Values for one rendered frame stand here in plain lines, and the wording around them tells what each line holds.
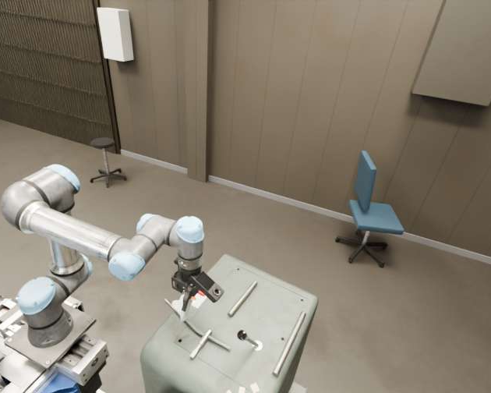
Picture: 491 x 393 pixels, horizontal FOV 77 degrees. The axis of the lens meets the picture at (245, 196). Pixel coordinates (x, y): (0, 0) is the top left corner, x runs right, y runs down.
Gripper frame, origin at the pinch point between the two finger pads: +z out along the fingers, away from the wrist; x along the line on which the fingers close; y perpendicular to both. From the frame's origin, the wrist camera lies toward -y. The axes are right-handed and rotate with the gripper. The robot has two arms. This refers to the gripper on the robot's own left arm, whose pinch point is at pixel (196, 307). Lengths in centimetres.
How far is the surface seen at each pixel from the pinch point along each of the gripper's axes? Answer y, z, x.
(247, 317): -12.1, 15.6, -16.4
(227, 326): -7.7, 15.6, -9.2
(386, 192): -48, 87, -298
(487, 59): -81, -62, -275
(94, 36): 351, -29, -248
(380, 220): -51, 90, -239
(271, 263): 33, 141, -170
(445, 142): -82, 17, -302
